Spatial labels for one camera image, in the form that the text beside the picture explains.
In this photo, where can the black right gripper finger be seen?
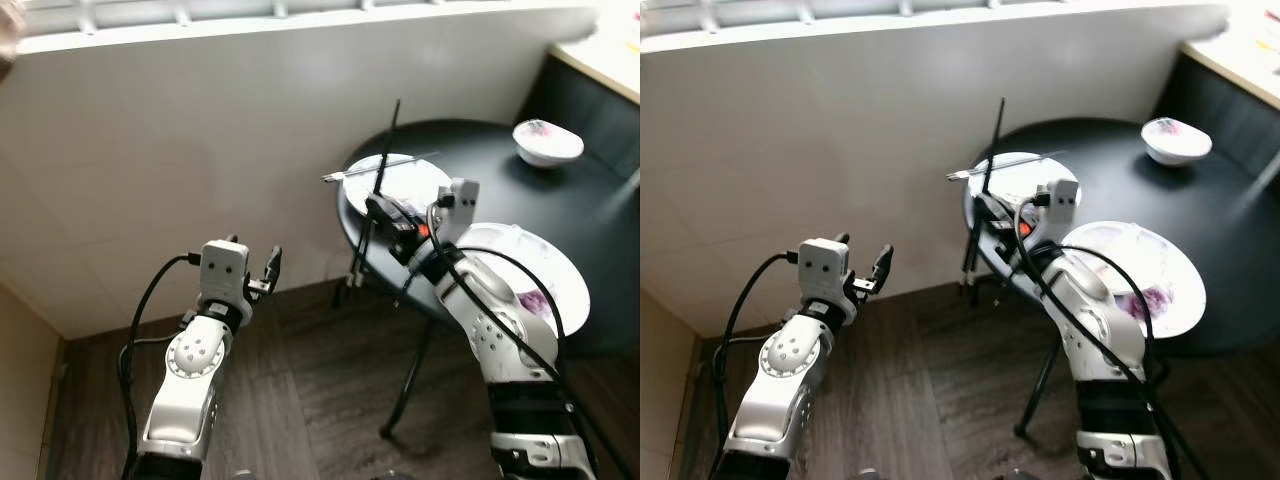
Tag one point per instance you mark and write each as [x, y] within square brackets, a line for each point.
[987, 208]
[378, 210]

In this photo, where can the black chopstick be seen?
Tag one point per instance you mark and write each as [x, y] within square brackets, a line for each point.
[968, 265]
[977, 262]
[353, 268]
[363, 266]

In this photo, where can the white floral ceramic plate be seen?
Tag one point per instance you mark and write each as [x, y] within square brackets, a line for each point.
[410, 180]
[1025, 170]
[1170, 270]
[560, 280]

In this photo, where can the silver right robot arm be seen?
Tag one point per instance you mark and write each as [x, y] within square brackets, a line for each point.
[490, 330]
[1100, 330]

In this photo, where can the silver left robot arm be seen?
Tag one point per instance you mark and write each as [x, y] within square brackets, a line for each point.
[180, 400]
[775, 400]

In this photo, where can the beige kitchen counter cabinet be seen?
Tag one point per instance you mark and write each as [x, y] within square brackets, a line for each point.
[665, 400]
[25, 400]

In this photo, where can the black round table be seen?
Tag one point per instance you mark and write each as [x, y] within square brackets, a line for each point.
[1230, 230]
[560, 200]

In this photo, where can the small floral ceramic bowl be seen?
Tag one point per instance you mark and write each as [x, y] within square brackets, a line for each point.
[548, 145]
[1176, 143]

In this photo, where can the dark sideboard beige top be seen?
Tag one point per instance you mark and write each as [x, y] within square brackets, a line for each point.
[1240, 120]
[590, 110]

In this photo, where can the brown hanging cloth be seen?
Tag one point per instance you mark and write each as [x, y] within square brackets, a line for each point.
[6, 45]

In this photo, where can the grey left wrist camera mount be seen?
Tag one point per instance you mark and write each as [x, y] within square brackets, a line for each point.
[822, 268]
[225, 268]

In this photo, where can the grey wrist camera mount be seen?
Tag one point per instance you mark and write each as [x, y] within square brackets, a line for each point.
[822, 268]
[225, 268]
[1062, 200]
[462, 205]

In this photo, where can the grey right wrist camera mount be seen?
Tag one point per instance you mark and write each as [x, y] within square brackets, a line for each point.
[1062, 200]
[462, 205]

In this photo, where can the white window frame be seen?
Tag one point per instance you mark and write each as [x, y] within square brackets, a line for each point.
[300, 20]
[930, 20]

